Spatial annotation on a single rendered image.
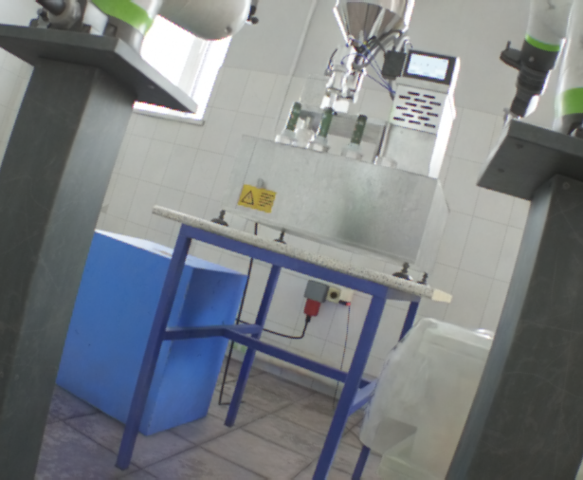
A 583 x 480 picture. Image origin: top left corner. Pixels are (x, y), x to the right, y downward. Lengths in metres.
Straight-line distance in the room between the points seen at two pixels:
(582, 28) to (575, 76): 0.06
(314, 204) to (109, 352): 0.91
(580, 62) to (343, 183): 0.90
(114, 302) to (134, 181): 2.06
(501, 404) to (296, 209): 1.00
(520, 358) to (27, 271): 0.61
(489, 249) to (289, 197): 1.73
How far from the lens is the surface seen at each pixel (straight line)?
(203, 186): 3.54
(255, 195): 1.52
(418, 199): 1.39
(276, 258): 1.31
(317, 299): 3.07
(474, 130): 3.16
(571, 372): 0.60
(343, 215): 1.42
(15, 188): 0.78
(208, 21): 0.90
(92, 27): 0.73
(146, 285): 1.82
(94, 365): 1.97
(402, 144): 1.66
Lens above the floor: 0.74
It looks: 2 degrees up
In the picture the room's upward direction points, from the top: 17 degrees clockwise
